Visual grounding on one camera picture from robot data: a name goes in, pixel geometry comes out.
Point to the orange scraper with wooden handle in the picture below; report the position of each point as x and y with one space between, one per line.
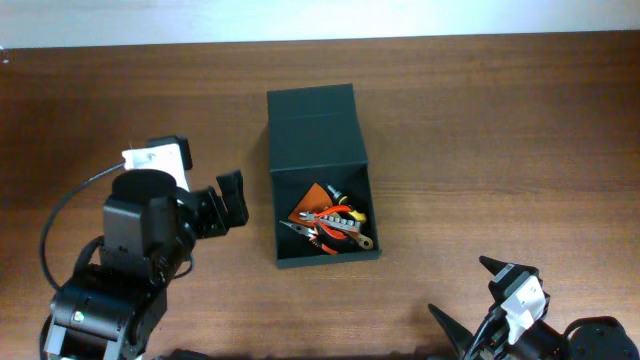
317 199

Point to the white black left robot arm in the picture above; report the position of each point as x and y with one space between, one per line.
117 293

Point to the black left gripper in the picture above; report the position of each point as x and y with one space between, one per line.
224 214

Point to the orange socket rail holder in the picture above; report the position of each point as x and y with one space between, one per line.
339 223

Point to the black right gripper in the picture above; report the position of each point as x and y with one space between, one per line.
462 336

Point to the small orange cutting pliers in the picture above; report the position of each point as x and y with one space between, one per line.
334 210

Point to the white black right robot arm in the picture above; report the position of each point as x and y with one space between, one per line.
594 338

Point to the black box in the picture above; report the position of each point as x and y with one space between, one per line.
315 138

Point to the yellow black stubby screwdriver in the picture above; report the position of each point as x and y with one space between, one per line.
339 198

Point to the orange black long-nose pliers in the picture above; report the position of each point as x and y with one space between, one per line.
321 236

